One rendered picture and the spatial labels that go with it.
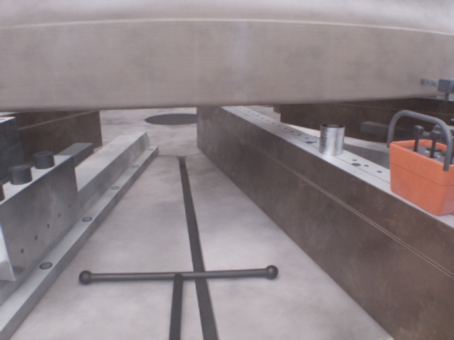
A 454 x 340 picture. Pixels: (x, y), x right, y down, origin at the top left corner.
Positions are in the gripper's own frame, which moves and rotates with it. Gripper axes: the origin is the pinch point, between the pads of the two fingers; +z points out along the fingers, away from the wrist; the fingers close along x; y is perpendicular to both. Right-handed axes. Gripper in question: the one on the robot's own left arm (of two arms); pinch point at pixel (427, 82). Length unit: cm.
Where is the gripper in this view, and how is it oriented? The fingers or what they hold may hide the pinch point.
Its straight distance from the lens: 169.4
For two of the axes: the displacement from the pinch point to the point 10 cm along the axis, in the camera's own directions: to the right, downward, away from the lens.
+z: -5.2, -2.8, 8.1
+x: 8.5, -1.7, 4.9
